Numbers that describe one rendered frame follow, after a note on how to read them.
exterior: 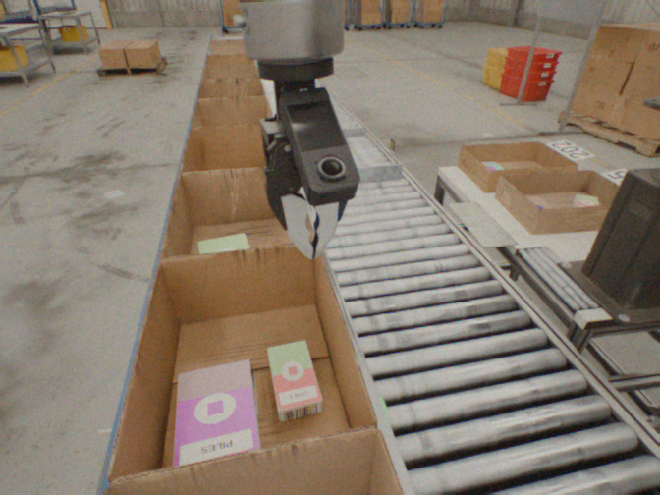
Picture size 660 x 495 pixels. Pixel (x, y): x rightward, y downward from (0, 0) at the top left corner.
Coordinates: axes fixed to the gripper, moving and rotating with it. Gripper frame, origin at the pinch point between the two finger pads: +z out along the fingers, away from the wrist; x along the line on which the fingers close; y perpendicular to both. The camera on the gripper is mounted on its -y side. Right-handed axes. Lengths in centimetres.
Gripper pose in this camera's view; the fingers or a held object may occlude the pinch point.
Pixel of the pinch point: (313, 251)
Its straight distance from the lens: 45.5
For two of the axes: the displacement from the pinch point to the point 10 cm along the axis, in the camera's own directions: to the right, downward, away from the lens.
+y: -2.8, -5.1, 8.2
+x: -9.6, 1.8, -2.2
